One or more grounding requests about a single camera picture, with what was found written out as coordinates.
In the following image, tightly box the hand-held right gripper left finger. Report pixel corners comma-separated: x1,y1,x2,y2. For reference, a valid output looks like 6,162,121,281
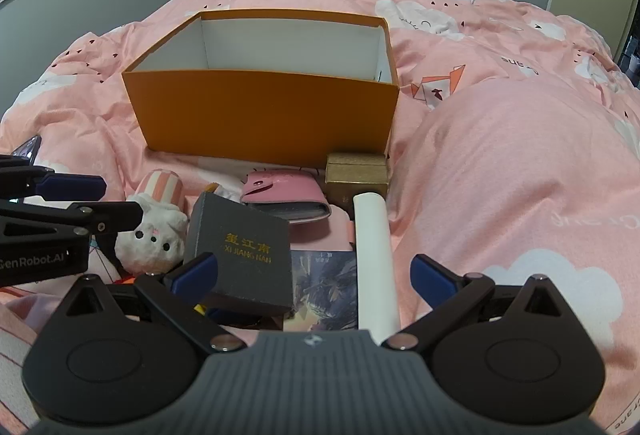
62,253,247,357

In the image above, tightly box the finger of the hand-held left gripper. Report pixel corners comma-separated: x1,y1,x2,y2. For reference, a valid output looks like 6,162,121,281
0,199,144,268
0,154,108,202

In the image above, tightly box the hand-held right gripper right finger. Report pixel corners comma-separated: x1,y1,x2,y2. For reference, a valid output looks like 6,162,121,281
381,253,572,357

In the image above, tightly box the white bunny plush striped hat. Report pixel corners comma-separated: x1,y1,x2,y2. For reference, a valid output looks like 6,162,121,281
114,169,190,273

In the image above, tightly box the white paper roll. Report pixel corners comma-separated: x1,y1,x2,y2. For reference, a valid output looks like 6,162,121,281
352,192,401,341

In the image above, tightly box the picture postcard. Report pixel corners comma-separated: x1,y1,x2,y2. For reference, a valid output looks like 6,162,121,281
282,250,360,333

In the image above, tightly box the pink card wallet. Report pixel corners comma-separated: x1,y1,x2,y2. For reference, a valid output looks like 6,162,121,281
240,168,333,227

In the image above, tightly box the gold gift box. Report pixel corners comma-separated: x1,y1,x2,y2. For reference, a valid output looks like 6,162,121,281
325,152,391,211

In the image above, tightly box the orange cardboard box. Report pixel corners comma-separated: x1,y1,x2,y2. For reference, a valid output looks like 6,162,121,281
121,10,401,166

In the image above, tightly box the black smartphone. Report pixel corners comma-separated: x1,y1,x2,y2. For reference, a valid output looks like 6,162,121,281
10,135,42,166

